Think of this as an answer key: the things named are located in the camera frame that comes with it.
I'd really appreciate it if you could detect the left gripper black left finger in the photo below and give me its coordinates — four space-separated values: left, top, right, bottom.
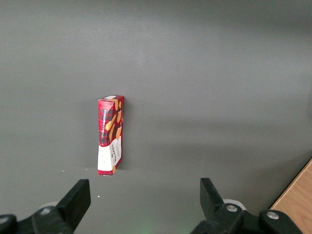
31 178 92 234

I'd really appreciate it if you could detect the red shortbread cookie box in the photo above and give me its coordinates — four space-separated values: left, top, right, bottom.
97 95 126 177

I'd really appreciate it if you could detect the wooden two-drawer cabinet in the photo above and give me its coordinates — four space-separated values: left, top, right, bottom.
269 156 312 234

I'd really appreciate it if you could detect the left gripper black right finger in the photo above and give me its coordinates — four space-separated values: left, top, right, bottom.
190 177 259 234

